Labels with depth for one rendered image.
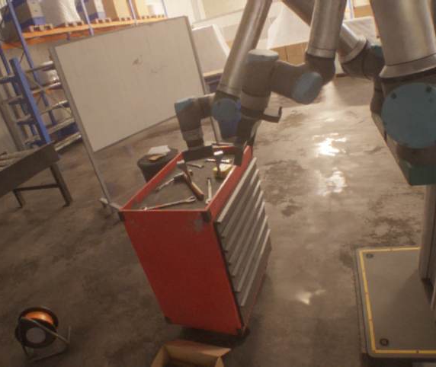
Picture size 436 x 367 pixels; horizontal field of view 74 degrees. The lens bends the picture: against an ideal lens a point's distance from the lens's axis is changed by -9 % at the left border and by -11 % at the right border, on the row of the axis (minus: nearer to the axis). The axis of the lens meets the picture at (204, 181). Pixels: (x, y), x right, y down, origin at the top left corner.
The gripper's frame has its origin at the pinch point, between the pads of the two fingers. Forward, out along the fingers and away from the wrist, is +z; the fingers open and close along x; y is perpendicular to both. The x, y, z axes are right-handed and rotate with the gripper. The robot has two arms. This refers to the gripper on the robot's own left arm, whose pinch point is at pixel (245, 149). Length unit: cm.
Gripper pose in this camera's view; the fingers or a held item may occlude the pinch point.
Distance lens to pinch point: 108.0
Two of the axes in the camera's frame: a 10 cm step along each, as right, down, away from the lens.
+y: -9.1, -3.2, 2.6
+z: -0.8, 7.5, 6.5
